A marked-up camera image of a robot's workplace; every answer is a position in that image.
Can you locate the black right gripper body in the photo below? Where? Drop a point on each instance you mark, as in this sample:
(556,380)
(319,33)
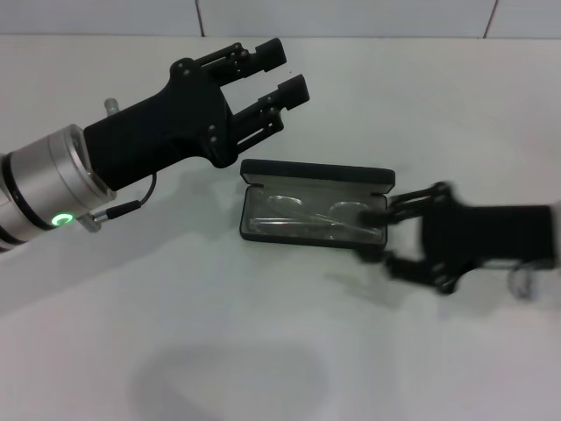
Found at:
(491,232)

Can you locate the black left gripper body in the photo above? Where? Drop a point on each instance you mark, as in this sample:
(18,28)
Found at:
(166,127)

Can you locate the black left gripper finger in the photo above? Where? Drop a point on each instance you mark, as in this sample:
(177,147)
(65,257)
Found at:
(269,54)
(293,93)

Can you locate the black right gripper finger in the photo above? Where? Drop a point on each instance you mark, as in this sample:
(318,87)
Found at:
(403,208)
(407,268)

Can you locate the black glasses case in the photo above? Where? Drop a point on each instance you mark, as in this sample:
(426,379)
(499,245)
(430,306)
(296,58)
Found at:
(307,169)

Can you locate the clear white glasses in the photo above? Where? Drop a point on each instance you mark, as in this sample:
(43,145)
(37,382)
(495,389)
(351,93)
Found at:
(285,205)

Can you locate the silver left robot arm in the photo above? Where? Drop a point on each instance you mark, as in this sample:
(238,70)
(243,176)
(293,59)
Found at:
(39,180)

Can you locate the clear plug left gripper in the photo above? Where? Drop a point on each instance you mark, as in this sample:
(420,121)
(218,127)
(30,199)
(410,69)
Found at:
(111,105)

